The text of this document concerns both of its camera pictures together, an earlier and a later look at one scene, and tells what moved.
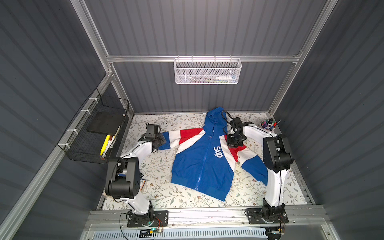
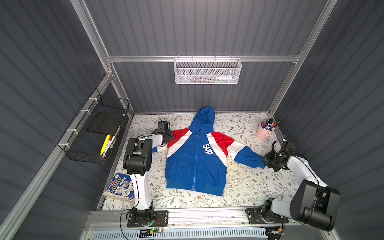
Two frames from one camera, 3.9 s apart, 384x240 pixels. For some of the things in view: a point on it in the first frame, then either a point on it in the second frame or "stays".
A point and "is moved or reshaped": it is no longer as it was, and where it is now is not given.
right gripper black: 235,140 -> 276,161
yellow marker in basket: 105,144 stays
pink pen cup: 269,124 stays
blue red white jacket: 203,161 is moved or reshaped
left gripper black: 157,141 -> 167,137
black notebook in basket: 106,122 stays
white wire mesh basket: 204,71 stays
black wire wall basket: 93,134 stays
